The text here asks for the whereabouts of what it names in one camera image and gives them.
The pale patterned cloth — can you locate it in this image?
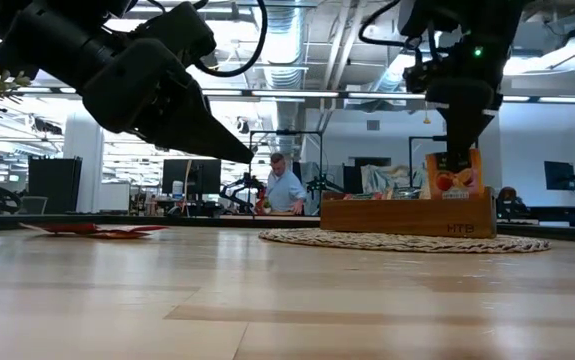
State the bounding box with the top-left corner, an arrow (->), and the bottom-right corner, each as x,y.
360,164 -> 428,192

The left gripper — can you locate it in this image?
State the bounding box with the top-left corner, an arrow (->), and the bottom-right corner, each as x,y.
81,38 -> 256,165

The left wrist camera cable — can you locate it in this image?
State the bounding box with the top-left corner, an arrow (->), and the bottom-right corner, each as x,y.
126,0 -> 268,79

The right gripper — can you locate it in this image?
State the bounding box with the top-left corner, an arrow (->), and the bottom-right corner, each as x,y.
424,77 -> 497,170

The wooden tea box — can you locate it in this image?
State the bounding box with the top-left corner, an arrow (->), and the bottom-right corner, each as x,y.
319,185 -> 498,240

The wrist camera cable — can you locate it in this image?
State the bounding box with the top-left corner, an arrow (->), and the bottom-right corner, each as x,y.
126,0 -> 268,79
357,0 -> 438,64

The silver ribbed air duct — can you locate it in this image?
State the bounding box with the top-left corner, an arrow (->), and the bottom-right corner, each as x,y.
251,0 -> 313,191
376,47 -> 411,94

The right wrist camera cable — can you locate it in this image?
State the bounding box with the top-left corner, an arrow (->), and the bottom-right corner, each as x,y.
357,0 -> 438,64

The black metal frame stand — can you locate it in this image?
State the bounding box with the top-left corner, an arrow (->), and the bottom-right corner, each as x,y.
408,134 -> 480,200

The white building column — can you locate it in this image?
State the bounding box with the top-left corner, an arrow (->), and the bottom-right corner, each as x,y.
63,112 -> 106,214

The black computer monitor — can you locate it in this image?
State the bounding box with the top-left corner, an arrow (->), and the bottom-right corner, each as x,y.
161,158 -> 222,196

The black desk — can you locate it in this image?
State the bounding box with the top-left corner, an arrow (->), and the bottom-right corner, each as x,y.
525,204 -> 575,227

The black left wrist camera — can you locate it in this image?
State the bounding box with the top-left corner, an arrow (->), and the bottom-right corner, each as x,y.
134,1 -> 218,66

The red tea packet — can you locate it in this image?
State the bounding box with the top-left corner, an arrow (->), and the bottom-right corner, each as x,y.
86,224 -> 169,241
341,191 -> 393,202
19,222 -> 102,235

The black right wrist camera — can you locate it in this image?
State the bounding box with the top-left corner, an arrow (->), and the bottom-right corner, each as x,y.
401,58 -> 449,96

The round woven placemat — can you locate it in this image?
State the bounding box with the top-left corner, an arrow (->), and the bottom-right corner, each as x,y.
258,228 -> 552,254

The black partition panel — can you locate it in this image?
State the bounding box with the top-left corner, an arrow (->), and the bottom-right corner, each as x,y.
27,156 -> 83,215

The black aluminium table frame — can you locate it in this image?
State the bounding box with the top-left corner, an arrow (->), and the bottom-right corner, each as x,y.
0,212 -> 575,245

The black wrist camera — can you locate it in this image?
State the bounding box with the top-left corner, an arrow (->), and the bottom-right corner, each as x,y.
134,1 -> 218,66
401,58 -> 449,96

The orange tea packet silver back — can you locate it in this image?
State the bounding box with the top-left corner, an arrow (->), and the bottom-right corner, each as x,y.
425,148 -> 486,201

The person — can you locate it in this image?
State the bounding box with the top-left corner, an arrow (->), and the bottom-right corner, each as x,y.
263,152 -> 309,217
495,185 -> 532,220

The black wall monitor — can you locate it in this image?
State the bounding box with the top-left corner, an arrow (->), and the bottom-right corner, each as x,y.
544,160 -> 575,192

